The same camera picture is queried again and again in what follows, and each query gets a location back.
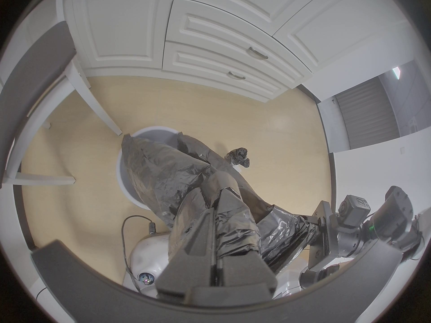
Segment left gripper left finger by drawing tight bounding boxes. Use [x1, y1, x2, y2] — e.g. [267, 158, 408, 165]
[158, 208, 219, 295]

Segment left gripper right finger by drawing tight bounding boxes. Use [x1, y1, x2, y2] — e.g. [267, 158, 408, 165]
[217, 189, 277, 293]

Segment black plastic bag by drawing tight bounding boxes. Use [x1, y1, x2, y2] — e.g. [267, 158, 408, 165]
[121, 133, 320, 275]

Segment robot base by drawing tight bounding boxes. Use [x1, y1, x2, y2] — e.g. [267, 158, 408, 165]
[123, 232, 303, 299]

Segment white trash bin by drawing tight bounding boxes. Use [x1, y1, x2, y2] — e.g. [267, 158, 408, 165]
[116, 125, 244, 211]

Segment crumpled black plastic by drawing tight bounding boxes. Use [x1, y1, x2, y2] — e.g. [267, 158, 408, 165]
[226, 148, 251, 168]

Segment grey curtain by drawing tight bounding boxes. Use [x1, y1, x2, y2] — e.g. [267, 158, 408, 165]
[337, 79, 401, 151]

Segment white wardrobe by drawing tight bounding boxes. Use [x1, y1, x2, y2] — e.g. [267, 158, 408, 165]
[64, 0, 418, 103]

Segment white chair grey seat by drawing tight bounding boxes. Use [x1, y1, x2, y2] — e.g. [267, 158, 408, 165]
[0, 20, 123, 189]

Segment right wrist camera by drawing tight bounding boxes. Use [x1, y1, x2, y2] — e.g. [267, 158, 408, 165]
[338, 195, 372, 227]

